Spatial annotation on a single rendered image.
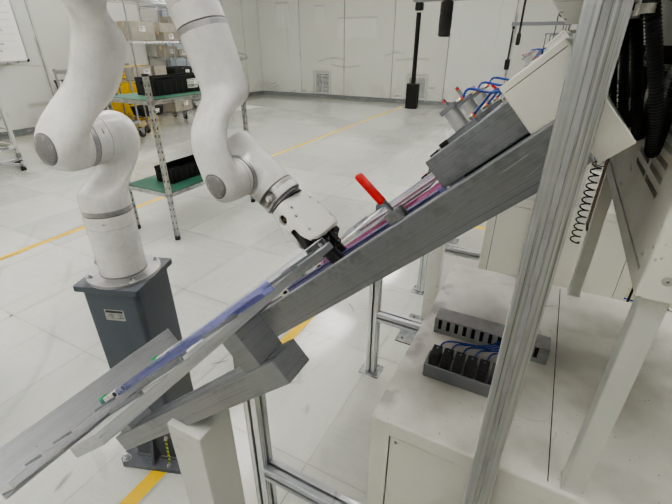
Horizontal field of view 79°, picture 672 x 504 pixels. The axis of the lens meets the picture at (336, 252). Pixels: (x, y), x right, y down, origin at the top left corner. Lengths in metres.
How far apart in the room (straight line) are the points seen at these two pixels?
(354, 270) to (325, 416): 1.06
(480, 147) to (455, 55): 9.01
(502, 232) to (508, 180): 1.61
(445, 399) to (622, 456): 0.31
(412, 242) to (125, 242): 0.80
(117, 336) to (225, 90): 0.80
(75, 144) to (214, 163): 0.40
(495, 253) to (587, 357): 1.15
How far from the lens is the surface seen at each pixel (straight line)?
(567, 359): 1.11
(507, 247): 2.18
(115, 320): 1.29
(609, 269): 2.21
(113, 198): 1.15
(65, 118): 1.07
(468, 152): 0.59
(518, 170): 0.55
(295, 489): 1.14
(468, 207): 0.57
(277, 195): 0.78
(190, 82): 3.29
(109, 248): 1.19
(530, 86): 0.55
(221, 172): 0.75
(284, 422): 1.67
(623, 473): 0.93
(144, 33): 7.33
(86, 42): 1.01
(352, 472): 1.54
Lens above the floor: 1.28
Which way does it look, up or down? 28 degrees down
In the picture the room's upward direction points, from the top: straight up
